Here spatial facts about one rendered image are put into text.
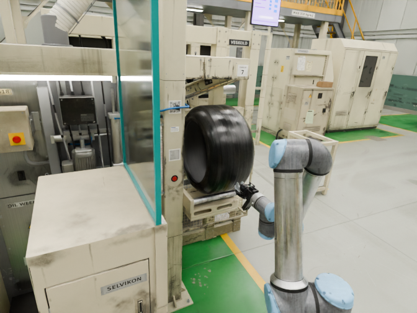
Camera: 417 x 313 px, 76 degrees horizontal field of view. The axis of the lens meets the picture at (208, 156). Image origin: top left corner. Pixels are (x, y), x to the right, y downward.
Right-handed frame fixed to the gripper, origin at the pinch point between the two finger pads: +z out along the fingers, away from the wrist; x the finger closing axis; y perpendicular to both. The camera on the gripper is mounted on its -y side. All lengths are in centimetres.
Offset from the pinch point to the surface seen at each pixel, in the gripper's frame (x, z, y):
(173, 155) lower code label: 35.7, 18.0, 19.6
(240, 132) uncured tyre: -1.0, 2.7, 35.2
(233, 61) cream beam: -18, 44, 74
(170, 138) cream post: 37, 18, 31
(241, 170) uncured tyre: -0.5, -3.1, 12.9
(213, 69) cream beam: -3, 44, 68
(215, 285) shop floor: -2, 20, -102
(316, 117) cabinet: -389, 278, -39
